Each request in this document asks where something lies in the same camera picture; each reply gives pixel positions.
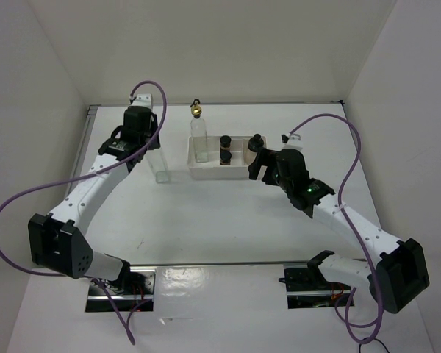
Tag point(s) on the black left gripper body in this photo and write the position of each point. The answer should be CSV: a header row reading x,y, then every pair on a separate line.
x,y
153,126

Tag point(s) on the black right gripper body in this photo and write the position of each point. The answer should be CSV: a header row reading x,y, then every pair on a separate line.
x,y
272,176

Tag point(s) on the black top white condiment bottle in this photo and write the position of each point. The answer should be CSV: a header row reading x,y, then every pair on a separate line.
x,y
254,145

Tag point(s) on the spice jar black lid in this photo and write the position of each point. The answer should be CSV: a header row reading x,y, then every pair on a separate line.
x,y
225,143
225,157

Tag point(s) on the glass oil bottle gold spout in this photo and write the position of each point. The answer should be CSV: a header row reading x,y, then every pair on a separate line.
x,y
198,132

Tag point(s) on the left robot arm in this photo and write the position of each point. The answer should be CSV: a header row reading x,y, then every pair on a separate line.
x,y
57,240

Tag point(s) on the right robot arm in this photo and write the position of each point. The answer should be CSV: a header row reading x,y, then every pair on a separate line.
x,y
394,270

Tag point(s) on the white divided organizer bin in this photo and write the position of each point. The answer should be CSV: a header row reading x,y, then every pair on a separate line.
x,y
213,169

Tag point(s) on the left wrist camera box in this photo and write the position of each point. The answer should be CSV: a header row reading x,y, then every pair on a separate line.
x,y
143,100

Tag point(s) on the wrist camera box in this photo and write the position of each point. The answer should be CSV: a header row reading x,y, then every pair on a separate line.
x,y
292,141
143,100

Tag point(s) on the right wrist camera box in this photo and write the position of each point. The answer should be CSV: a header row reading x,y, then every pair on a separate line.
x,y
292,141

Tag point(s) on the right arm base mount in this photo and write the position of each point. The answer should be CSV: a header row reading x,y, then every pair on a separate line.
x,y
306,288

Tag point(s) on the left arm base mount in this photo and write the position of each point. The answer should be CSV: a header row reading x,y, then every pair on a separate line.
x,y
139,295

